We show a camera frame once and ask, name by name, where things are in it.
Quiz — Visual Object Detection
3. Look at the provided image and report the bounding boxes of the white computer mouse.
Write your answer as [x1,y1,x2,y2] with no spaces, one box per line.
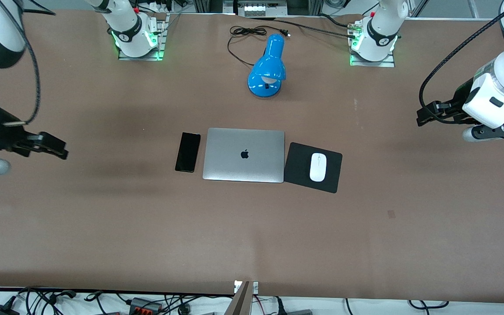
[309,153,327,182]

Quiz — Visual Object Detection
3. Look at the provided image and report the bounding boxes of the black smartphone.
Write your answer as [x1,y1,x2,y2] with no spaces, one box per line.
[175,132,201,173]

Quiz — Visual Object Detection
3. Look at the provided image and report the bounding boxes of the black mouse pad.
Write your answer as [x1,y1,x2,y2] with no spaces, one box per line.
[283,142,343,194]

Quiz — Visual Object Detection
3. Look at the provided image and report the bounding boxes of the blue desk lamp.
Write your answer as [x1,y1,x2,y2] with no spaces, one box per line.
[248,34,287,98]

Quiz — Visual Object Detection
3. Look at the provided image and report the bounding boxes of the black box with orange buttons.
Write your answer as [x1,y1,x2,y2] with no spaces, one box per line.
[129,297,164,315]

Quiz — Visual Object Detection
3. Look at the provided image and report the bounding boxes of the silver laptop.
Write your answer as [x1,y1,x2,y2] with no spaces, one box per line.
[203,128,285,183]

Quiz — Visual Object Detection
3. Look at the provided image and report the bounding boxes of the white socket strip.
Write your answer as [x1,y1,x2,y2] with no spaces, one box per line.
[243,3,280,17]

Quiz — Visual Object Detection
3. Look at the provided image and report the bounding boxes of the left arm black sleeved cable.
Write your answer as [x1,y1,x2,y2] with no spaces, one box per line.
[419,0,504,125]

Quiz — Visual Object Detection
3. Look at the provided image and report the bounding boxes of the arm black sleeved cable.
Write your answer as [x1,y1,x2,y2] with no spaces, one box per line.
[419,0,504,125]
[0,0,42,127]

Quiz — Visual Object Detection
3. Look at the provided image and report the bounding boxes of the right arm black sleeved cable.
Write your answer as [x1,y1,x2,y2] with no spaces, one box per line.
[0,0,42,127]

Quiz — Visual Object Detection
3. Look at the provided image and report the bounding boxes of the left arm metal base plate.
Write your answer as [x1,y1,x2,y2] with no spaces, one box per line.
[349,24,396,68]

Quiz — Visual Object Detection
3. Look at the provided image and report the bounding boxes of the black cable to arm base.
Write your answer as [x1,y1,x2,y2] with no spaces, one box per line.
[252,16,360,40]

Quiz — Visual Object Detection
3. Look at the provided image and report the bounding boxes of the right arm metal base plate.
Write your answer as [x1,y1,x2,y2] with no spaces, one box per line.
[118,12,170,61]

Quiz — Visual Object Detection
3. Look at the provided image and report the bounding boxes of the black tangled floor cables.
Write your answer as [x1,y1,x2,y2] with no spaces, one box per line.
[14,287,104,315]

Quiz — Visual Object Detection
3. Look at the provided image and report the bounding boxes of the black looped floor cable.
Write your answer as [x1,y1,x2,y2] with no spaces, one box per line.
[407,299,450,310]

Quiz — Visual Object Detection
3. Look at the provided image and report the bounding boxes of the aluminium frame rack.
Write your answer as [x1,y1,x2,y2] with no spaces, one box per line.
[193,0,323,14]

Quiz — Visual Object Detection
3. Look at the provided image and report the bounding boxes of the black lamp power cord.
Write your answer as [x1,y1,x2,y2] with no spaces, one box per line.
[227,25,291,67]

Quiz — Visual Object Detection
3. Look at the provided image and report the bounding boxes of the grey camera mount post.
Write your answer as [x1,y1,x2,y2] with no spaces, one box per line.
[233,280,259,315]

